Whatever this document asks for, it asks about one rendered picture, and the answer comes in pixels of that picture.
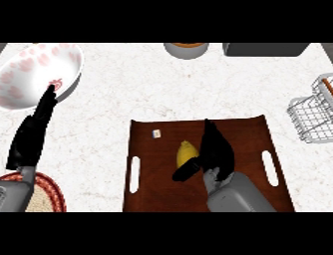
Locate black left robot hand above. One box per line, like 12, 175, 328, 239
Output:
4, 84, 59, 171

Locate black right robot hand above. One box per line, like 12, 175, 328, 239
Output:
170, 119, 235, 182

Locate yellow lemon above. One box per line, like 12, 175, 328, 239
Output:
174, 139, 201, 169

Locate brown wooden tray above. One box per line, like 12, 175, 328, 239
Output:
121, 114, 296, 213

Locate white bowl with pink flowers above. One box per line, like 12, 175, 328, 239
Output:
0, 43, 86, 112

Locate grey pot with orange inside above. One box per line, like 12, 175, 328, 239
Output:
163, 43, 210, 61

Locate dark grey appliance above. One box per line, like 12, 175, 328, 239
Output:
220, 43, 312, 58

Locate white wire tiered basket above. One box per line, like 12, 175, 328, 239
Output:
285, 70, 333, 144

